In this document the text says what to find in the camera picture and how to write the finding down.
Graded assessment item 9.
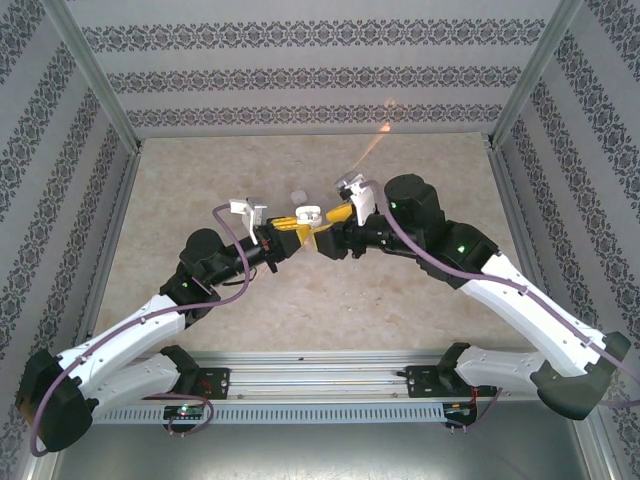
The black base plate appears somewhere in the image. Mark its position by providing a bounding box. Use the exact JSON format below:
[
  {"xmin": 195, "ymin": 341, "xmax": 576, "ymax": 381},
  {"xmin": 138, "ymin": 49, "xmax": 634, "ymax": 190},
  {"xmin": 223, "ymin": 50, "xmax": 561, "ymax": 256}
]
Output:
[
  {"xmin": 193, "ymin": 367, "xmax": 231, "ymax": 401},
  {"xmin": 404, "ymin": 364, "xmax": 499, "ymax": 400}
]

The left aluminium frame post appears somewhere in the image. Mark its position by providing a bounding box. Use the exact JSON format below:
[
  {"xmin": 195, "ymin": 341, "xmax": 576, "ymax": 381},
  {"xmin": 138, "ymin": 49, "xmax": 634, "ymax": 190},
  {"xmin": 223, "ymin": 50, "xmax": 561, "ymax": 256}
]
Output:
[{"xmin": 38, "ymin": 0, "xmax": 144, "ymax": 151}]

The white slotted cable duct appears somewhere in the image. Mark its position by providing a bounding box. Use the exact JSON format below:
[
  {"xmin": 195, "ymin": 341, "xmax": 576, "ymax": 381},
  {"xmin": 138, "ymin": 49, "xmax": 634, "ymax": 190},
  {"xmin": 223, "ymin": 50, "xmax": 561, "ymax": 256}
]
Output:
[{"xmin": 94, "ymin": 402, "xmax": 451, "ymax": 426}]

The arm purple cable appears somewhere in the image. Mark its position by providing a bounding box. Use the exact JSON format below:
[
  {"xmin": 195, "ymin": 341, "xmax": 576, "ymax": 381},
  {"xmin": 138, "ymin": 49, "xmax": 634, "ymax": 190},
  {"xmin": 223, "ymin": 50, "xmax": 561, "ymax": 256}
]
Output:
[
  {"xmin": 29, "ymin": 204, "xmax": 252, "ymax": 459},
  {"xmin": 364, "ymin": 179, "xmax": 640, "ymax": 435}
]

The aluminium frame post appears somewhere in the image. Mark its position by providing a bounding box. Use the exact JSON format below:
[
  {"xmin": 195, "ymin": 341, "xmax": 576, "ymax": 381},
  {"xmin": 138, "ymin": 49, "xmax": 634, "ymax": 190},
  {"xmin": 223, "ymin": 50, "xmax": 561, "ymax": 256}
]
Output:
[
  {"xmin": 492, "ymin": 0, "xmax": 584, "ymax": 146},
  {"xmin": 38, "ymin": 0, "xmax": 144, "ymax": 151}
]

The right aluminium frame post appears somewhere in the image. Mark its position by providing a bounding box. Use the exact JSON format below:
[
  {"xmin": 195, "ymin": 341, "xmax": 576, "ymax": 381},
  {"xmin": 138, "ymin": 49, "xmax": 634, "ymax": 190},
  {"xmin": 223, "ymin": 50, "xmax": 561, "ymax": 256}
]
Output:
[{"xmin": 492, "ymin": 0, "xmax": 584, "ymax": 146}]

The left small circuit board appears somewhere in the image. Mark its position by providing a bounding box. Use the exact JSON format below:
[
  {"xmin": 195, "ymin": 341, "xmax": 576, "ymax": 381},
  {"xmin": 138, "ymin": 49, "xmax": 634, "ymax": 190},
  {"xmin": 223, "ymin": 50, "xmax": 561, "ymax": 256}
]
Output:
[{"xmin": 163, "ymin": 404, "xmax": 207, "ymax": 421}]

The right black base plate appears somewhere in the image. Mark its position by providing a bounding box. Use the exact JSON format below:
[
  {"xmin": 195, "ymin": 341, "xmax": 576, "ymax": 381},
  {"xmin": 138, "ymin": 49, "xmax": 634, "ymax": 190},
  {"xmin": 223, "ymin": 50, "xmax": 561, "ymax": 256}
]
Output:
[{"xmin": 404, "ymin": 364, "xmax": 499, "ymax": 400}]

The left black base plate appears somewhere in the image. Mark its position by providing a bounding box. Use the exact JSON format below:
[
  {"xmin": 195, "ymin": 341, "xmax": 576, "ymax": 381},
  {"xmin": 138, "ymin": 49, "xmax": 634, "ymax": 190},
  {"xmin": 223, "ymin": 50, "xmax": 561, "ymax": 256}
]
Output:
[{"xmin": 193, "ymin": 367, "xmax": 231, "ymax": 401}]

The left aluminium side rail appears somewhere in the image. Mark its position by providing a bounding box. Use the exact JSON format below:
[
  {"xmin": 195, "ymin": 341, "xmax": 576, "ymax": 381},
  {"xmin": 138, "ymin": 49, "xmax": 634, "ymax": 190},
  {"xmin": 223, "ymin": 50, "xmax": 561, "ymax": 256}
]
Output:
[{"xmin": 24, "ymin": 139, "xmax": 146, "ymax": 480}]

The grey metal sheet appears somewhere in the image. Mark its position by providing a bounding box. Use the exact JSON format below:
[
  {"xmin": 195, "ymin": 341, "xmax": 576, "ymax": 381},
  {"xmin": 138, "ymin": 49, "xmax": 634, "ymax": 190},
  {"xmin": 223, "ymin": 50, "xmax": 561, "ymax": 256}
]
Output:
[{"xmin": 49, "ymin": 399, "xmax": 606, "ymax": 480}]

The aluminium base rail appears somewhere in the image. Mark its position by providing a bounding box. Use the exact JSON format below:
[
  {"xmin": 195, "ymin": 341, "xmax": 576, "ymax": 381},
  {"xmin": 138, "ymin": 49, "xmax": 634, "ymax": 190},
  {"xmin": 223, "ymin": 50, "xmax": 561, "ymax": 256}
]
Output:
[{"xmin": 114, "ymin": 349, "xmax": 586, "ymax": 402}]

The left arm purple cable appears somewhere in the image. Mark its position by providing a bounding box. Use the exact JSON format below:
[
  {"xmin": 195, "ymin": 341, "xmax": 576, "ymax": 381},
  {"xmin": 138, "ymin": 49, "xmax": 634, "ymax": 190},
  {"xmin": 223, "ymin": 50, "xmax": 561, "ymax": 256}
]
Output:
[{"xmin": 29, "ymin": 204, "xmax": 252, "ymax": 459}]

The aluminium side rail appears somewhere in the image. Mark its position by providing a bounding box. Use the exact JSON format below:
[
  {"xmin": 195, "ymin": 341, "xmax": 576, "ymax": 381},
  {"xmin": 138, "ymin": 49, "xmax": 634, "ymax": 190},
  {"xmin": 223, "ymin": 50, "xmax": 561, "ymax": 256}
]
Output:
[
  {"xmin": 484, "ymin": 132, "xmax": 621, "ymax": 480},
  {"xmin": 24, "ymin": 139, "xmax": 146, "ymax": 480}
]

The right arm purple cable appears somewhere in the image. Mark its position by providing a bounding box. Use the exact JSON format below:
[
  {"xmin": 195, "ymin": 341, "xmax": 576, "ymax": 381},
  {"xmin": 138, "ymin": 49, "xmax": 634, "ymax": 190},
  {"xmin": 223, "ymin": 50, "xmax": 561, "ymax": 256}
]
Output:
[{"xmin": 364, "ymin": 179, "xmax": 640, "ymax": 435}]

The right aluminium side rail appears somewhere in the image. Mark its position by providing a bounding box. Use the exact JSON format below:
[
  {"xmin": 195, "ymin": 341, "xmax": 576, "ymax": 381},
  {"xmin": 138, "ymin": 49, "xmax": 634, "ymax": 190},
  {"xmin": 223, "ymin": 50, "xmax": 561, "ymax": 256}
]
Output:
[{"xmin": 484, "ymin": 132, "xmax": 621, "ymax": 480}]

